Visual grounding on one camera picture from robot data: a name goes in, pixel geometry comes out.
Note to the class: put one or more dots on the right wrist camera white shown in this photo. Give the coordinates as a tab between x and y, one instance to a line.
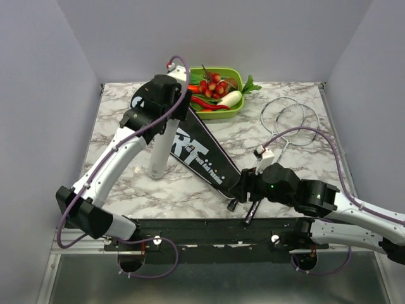
264	158

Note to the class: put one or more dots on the black racket cover bag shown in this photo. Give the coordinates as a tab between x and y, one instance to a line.
196	148

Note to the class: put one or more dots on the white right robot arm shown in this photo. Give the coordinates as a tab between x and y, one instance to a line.
336	217

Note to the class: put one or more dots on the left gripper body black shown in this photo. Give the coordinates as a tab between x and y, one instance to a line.
181	112

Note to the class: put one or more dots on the green plastic basket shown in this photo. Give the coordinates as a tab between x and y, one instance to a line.
196	77

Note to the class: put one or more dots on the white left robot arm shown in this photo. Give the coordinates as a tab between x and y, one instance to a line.
152	105

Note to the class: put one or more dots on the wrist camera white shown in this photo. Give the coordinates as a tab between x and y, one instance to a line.
264	158
179	73

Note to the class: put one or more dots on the white shuttlecock tube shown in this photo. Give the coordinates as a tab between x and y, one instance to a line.
162	149

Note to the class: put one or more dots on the brown toy mushroom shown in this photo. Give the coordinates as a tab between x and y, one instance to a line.
232	83

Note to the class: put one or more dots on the white toy radish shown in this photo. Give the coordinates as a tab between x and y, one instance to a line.
231	99

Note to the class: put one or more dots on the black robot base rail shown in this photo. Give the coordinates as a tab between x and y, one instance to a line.
217	240

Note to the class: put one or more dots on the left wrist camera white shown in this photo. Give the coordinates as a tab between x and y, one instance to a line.
179	73

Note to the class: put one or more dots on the orange toy carrot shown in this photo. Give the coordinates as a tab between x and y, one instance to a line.
194	89

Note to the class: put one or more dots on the red toy chili pepper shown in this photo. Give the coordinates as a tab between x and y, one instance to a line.
201	105

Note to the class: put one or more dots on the red toy cherry bunch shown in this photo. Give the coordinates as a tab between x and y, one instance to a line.
212	85

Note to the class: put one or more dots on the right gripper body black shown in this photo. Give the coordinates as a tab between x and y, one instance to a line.
257	186

